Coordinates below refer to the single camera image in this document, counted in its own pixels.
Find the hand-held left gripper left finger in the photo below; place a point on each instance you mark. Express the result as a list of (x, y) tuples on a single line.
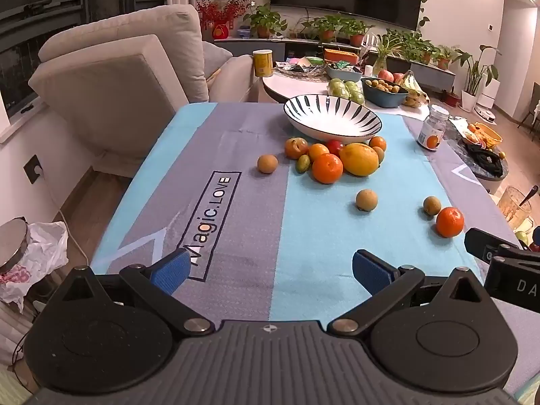
[(171, 272)]

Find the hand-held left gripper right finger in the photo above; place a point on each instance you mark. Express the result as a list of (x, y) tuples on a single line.
[(373, 272)]

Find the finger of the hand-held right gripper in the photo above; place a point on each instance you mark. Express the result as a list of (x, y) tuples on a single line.
[(483, 242)]

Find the orange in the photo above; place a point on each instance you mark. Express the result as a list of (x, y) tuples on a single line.
[(317, 151), (378, 142), (449, 222), (327, 168)]

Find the round tan fruit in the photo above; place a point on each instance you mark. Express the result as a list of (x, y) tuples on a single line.
[(379, 156), (432, 205), (267, 163), (366, 200)]

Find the yellow lemon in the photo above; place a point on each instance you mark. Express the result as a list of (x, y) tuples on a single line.
[(359, 159)]

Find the small green oval fruit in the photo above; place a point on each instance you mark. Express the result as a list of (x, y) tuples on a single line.
[(302, 163)]

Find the red-yellow apple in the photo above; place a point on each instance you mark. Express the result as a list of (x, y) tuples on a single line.
[(296, 147)]

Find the white black-striped bowl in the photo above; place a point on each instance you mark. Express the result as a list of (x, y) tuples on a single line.
[(333, 118)]

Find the blue grey printed tablecloth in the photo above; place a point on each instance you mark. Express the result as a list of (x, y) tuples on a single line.
[(253, 228)]

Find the dark marble round table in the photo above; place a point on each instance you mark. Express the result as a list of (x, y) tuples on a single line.
[(455, 145)]

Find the orange plastic basket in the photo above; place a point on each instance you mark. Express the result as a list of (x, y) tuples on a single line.
[(487, 135)]

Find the tangerine peels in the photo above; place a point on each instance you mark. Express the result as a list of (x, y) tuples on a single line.
[(470, 135)]

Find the white paper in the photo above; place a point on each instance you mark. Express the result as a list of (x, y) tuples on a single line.
[(457, 124)]

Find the glass jar with orange label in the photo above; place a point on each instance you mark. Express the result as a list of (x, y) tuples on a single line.
[(430, 133)]

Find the white plastic bag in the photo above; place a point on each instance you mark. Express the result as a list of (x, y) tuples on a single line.
[(46, 244)]

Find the grey dining chair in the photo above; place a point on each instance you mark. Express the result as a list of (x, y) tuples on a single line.
[(529, 114)]

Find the white robot vacuum dock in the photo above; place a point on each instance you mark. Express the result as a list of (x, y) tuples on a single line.
[(487, 101)]

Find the small plant in red pot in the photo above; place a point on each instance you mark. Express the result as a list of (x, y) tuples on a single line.
[(452, 99)]

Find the bunch of bananas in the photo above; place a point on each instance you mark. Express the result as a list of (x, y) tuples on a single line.
[(411, 88)]

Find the tall plant in white pot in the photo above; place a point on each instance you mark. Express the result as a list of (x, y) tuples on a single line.
[(476, 71)]

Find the dark blue bowl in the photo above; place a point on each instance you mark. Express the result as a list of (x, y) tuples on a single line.
[(384, 99)]

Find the red apple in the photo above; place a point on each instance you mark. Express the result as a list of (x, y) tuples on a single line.
[(398, 77), (385, 76)]

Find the pile of longans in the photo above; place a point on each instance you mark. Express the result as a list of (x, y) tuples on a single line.
[(382, 85)]

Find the tray of green apples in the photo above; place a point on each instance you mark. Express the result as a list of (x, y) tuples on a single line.
[(337, 88)]

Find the beige sofa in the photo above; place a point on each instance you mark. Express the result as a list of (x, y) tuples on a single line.
[(118, 84)]

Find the teal rectangular basket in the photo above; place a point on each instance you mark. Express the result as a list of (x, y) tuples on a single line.
[(344, 76)]

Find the white round coffee table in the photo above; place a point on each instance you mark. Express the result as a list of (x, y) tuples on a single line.
[(291, 88)]

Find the small white bottle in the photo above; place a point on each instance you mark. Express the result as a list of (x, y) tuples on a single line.
[(368, 71)]

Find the pile of snack packets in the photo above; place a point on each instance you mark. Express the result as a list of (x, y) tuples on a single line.
[(344, 66)]

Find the glass vase with green plant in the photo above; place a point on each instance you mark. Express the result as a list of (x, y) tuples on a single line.
[(379, 62)]

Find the glass dish of small items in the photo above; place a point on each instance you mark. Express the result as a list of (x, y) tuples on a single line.
[(297, 69)]

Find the orange box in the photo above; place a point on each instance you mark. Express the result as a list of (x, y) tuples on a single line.
[(341, 55)]

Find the grey pillow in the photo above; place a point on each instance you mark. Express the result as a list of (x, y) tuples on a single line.
[(215, 57)]

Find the green bowl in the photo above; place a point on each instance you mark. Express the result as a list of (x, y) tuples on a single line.
[(314, 60)]

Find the yellow can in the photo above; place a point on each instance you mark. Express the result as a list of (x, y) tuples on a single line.
[(263, 63)]

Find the white router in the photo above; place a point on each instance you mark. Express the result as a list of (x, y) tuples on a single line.
[(370, 39)]

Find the grey television cabinet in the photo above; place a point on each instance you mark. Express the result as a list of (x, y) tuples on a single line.
[(236, 46)]

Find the red berry bouquet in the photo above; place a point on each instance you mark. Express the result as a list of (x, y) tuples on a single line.
[(219, 29)]

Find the blue box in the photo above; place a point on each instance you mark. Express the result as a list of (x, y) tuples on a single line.
[(244, 33)]

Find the row of potted plants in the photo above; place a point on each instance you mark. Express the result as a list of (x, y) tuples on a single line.
[(263, 21)]

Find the dark window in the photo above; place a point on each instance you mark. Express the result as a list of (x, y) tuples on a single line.
[(42, 8)]

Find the wall socket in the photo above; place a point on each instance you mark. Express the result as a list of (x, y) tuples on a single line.
[(33, 168)]

